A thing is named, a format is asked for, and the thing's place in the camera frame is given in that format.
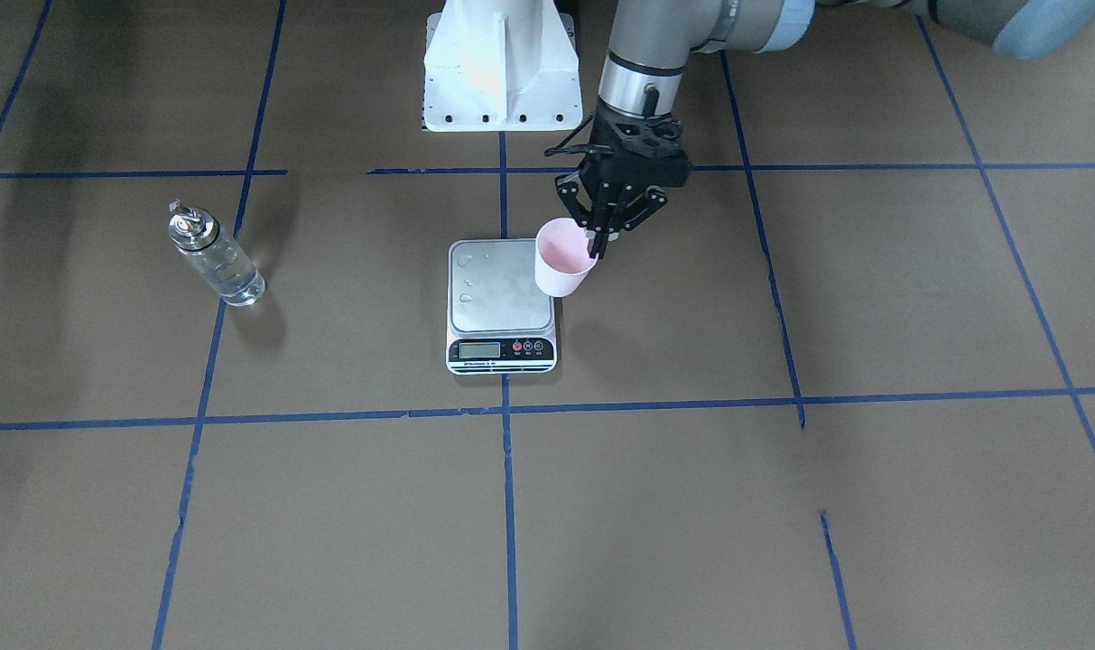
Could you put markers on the clear glass sauce bottle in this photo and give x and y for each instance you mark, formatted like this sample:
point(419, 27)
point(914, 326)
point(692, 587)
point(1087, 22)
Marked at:
point(215, 254)

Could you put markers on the silver digital kitchen scale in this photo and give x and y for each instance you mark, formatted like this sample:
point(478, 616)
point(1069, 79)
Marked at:
point(498, 320)

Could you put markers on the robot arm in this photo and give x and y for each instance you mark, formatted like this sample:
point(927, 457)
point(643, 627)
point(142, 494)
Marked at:
point(651, 42)

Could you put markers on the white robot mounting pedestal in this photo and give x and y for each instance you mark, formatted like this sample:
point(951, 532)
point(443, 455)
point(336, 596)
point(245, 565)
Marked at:
point(494, 66)

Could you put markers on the pink paper cup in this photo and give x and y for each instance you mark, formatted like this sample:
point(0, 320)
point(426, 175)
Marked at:
point(561, 257)

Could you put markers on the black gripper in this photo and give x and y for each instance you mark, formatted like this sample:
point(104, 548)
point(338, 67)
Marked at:
point(604, 173)

